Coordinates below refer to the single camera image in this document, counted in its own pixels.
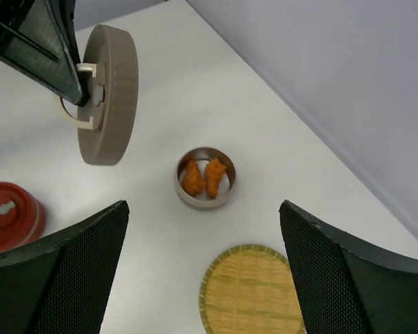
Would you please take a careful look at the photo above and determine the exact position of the orange fried food piece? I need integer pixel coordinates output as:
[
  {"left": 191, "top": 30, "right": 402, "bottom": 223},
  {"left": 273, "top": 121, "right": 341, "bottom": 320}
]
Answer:
[{"left": 182, "top": 160, "right": 206, "bottom": 197}]

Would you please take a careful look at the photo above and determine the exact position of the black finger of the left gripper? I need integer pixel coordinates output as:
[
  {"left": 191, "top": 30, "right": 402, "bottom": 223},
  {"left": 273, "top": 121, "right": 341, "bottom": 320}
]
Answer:
[{"left": 0, "top": 0, "right": 90, "bottom": 106}]

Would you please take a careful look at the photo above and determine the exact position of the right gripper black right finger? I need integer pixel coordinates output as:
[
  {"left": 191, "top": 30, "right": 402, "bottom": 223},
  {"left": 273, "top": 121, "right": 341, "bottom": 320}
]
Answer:
[{"left": 279, "top": 200, "right": 418, "bottom": 334}]

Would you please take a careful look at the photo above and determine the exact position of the round bamboo plate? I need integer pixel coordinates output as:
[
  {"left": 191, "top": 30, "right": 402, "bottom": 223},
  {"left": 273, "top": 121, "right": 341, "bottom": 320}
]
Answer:
[{"left": 199, "top": 244, "right": 306, "bottom": 333}]

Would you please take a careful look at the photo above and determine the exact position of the brown-banded metal tin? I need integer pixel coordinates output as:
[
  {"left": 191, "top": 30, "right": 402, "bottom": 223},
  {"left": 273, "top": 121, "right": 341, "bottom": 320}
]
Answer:
[{"left": 173, "top": 147, "right": 237, "bottom": 210}]

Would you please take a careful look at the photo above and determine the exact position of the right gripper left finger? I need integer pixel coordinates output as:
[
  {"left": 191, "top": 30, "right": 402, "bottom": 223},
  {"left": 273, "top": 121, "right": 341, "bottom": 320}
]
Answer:
[{"left": 0, "top": 200, "right": 130, "bottom": 334}]

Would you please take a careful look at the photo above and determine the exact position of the red-banded metal tin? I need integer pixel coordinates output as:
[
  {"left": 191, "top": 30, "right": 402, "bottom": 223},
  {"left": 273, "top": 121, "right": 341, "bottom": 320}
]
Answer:
[{"left": 20, "top": 196, "right": 46, "bottom": 246}]

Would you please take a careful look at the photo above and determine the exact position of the brown round lid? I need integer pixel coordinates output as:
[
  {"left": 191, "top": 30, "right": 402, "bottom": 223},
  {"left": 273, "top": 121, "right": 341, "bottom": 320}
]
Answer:
[{"left": 54, "top": 24, "right": 139, "bottom": 167}]

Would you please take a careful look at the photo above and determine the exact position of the red round lid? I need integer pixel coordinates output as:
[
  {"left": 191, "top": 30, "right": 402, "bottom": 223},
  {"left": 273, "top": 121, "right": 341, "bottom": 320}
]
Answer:
[{"left": 0, "top": 182, "right": 32, "bottom": 253}]

